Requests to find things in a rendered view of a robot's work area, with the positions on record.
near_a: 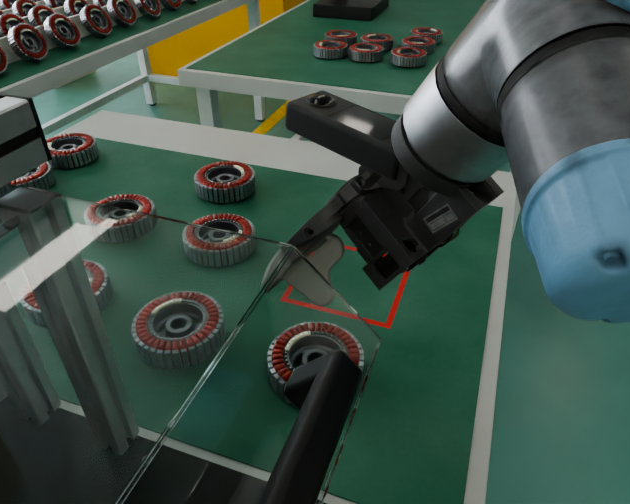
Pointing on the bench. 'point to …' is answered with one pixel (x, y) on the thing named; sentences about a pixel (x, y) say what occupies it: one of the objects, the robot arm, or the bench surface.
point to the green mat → (426, 430)
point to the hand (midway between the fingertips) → (314, 252)
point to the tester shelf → (8, 140)
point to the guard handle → (313, 427)
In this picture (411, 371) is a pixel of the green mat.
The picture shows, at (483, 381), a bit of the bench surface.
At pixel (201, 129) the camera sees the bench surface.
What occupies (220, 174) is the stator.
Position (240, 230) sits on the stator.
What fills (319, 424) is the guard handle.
